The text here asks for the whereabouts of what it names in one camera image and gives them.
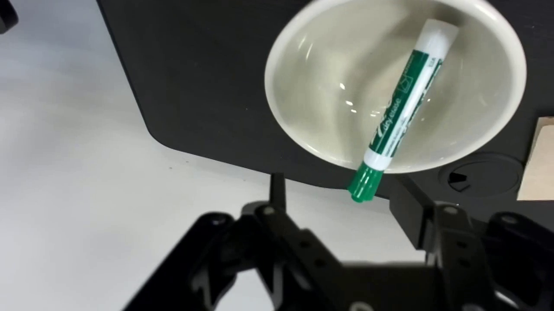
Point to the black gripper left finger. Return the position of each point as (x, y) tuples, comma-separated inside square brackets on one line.
[(260, 260)]

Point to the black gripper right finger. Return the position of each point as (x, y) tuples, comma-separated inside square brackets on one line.
[(478, 260)]

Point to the green and white marker pen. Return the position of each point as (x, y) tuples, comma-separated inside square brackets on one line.
[(404, 109)]

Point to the white ceramic bowl mug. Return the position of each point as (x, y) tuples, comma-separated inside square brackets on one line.
[(322, 87)]

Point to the tan cloth near cup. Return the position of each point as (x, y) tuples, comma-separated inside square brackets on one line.
[(539, 161)]

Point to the black rounded table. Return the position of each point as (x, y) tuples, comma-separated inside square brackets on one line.
[(191, 69)]

